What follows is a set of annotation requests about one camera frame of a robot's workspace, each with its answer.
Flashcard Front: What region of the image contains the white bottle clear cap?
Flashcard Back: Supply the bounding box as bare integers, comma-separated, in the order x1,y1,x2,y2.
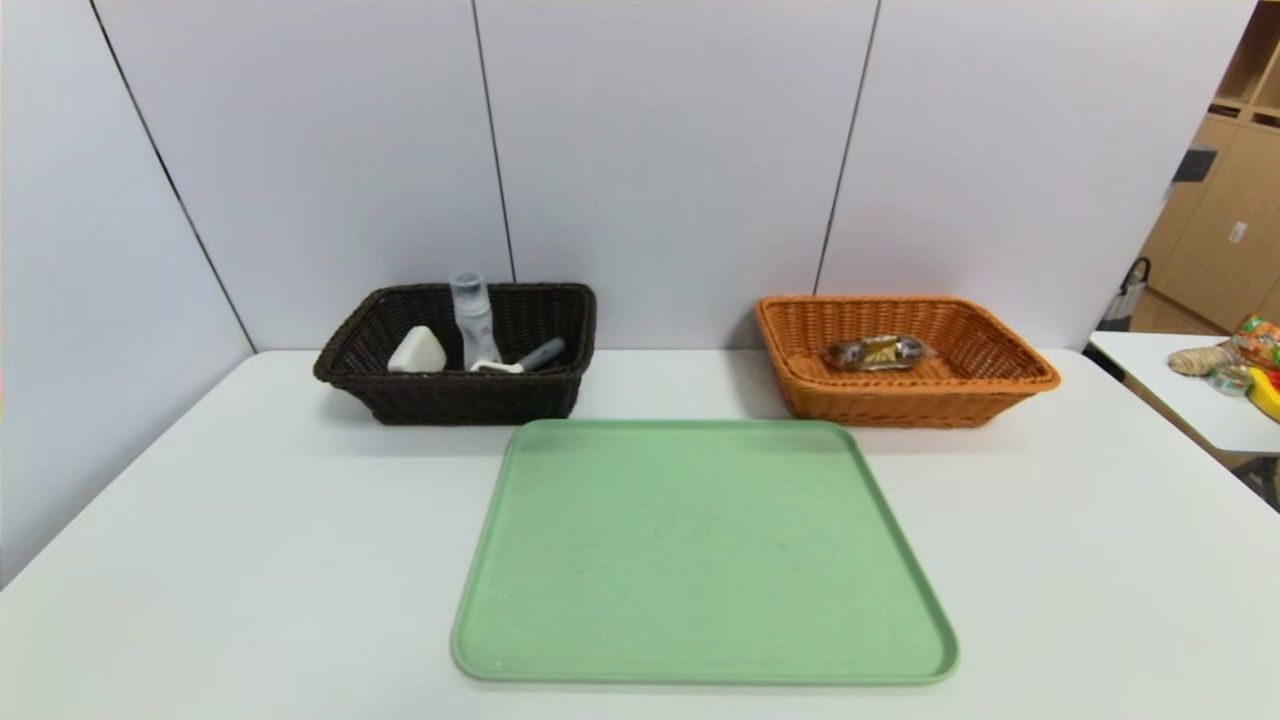
449,271,503,369

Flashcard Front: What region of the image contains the green plastic tray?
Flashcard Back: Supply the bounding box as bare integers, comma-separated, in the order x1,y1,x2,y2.
450,418,961,688

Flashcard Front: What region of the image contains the white soap bar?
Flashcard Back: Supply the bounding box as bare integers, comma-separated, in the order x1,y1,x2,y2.
386,325,448,374

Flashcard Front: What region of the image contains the wooden cabinet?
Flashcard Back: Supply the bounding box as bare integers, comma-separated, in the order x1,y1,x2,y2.
1140,0,1280,333

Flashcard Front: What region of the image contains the orange wicker basket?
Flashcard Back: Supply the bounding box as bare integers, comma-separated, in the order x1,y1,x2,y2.
755,294,1062,429

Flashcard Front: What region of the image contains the brown gold snack packet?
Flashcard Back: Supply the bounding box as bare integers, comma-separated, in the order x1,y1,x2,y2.
822,334,933,372

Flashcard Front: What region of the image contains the dark brown wicker basket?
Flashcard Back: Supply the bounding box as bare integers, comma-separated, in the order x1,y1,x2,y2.
313,282,598,426

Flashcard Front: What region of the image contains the beige bread loaf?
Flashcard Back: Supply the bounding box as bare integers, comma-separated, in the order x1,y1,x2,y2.
1168,345,1241,377

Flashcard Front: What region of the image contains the grey handled white peeler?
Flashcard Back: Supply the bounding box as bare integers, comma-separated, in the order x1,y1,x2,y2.
470,337,567,375

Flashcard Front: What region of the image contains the orange snack bag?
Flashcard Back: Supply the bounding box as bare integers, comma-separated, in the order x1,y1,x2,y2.
1232,314,1280,369

